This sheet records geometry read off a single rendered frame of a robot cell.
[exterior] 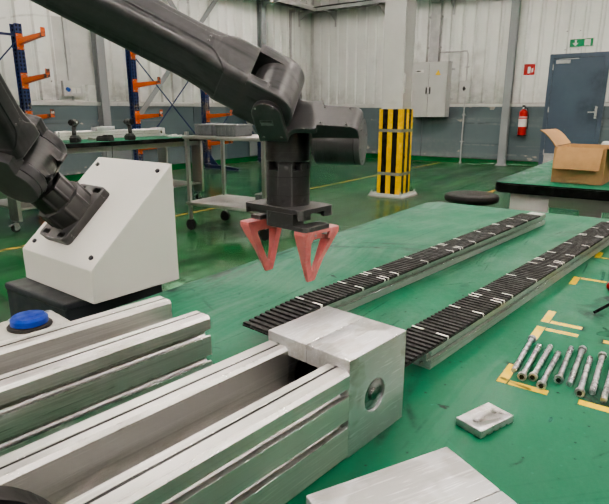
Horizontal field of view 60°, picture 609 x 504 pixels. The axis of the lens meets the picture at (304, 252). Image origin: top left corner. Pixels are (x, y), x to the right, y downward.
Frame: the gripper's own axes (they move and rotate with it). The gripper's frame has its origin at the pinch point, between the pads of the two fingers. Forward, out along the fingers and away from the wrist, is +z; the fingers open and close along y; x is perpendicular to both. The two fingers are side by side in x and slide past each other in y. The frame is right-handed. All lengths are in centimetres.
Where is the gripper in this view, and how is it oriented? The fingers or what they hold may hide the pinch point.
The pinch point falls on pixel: (288, 269)
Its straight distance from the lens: 72.3
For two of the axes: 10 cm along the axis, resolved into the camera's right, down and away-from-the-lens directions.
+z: 0.0, 9.7, 2.6
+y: 7.5, 1.7, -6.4
